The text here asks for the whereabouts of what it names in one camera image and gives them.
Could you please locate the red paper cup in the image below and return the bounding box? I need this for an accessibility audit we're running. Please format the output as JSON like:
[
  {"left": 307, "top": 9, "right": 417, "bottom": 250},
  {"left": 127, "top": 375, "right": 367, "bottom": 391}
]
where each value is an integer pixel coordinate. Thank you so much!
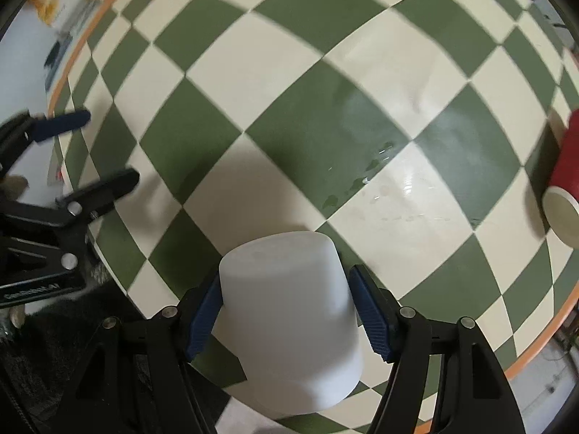
[{"left": 540, "top": 108, "right": 579, "bottom": 250}]

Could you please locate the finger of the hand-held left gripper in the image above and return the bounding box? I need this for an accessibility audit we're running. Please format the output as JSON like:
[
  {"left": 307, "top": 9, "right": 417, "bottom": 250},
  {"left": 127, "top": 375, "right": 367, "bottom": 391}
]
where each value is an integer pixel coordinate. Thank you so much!
[
  {"left": 0, "top": 108, "right": 92, "bottom": 173},
  {"left": 0, "top": 168, "right": 141, "bottom": 291}
]

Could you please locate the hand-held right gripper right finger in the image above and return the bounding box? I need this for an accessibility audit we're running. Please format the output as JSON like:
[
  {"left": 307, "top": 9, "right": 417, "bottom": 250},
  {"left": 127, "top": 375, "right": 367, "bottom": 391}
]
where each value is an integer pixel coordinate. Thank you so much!
[{"left": 348, "top": 264, "right": 528, "bottom": 434}]

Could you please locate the white cup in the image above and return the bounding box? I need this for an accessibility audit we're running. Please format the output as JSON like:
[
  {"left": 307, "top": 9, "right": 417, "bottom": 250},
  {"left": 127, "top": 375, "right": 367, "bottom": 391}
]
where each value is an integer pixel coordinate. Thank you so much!
[{"left": 219, "top": 230, "right": 365, "bottom": 415}]

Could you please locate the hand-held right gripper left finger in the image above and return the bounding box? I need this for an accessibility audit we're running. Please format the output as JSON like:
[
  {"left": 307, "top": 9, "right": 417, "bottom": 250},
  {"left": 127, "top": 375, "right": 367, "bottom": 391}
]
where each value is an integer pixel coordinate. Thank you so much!
[{"left": 63, "top": 275, "right": 223, "bottom": 434}]

